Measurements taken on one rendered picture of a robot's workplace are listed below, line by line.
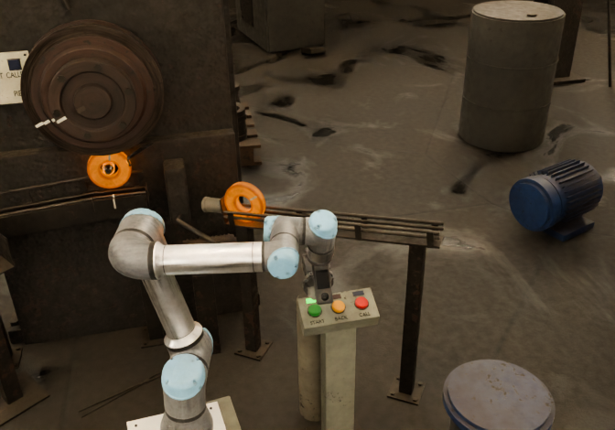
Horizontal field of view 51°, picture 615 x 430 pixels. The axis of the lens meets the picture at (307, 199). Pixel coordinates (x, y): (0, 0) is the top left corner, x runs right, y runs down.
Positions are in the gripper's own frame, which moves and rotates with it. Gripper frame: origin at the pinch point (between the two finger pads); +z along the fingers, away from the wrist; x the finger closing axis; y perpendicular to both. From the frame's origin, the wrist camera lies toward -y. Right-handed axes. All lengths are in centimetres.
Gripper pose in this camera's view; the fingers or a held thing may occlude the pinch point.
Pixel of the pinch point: (316, 298)
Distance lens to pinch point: 197.2
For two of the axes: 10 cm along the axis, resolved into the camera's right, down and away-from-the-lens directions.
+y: -2.1, -7.4, 6.3
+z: -0.6, 6.6, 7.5
